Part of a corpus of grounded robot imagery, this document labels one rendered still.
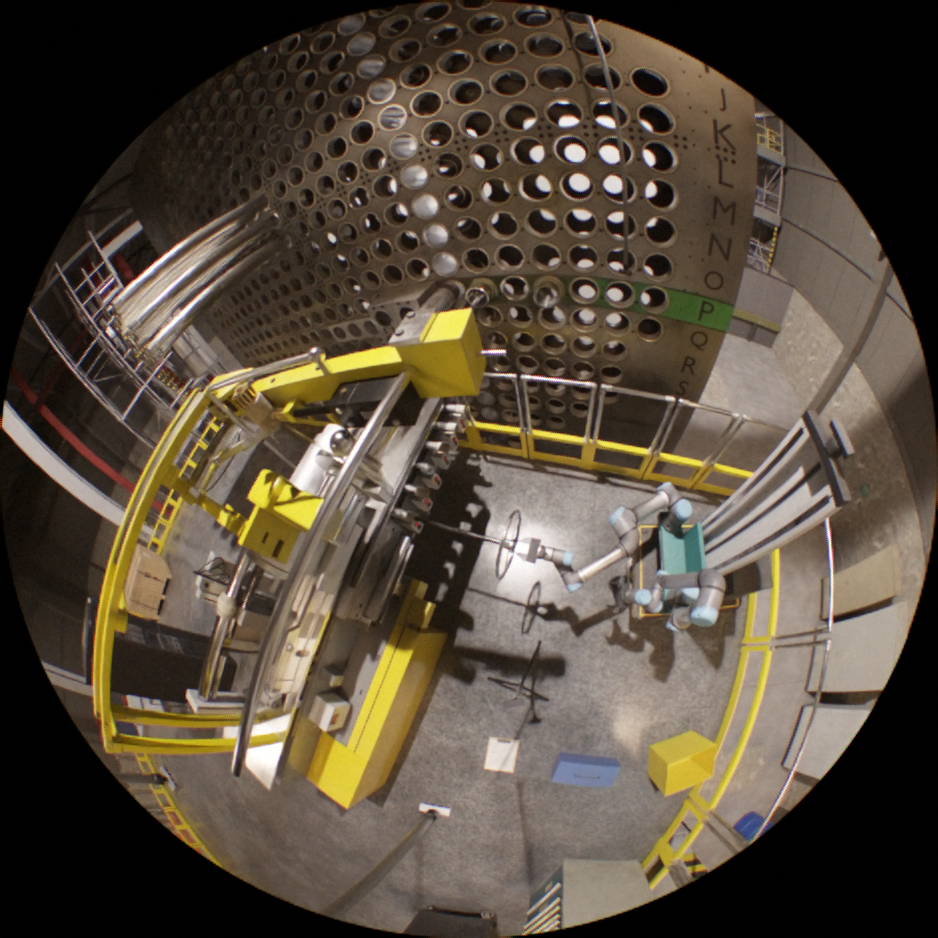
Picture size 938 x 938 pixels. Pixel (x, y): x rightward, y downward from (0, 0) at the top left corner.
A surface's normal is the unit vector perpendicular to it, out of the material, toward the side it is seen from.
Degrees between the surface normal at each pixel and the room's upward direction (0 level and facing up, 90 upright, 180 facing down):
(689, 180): 90
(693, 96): 90
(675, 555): 0
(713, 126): 90
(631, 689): 0
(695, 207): 90
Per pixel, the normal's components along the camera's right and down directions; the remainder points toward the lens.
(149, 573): 0.91, 0.18
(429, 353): -0.19, 0.86
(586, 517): -0.24, -0.51
